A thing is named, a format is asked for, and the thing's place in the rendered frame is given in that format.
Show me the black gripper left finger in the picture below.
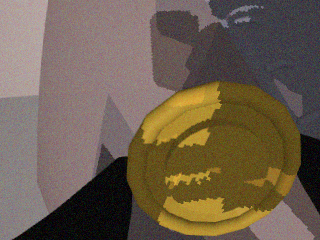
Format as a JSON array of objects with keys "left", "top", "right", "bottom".
[{"left": 13, "top": 156, "right": 132, "bottom": 240}]

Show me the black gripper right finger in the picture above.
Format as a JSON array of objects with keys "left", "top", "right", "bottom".
[{"left": 297, "top": 135, "right": 320, "bottom": 215}]

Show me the yellow round plate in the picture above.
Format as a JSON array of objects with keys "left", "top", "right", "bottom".
[{"left": 127, "top": 80, "right": 301, "bottom": 236}]

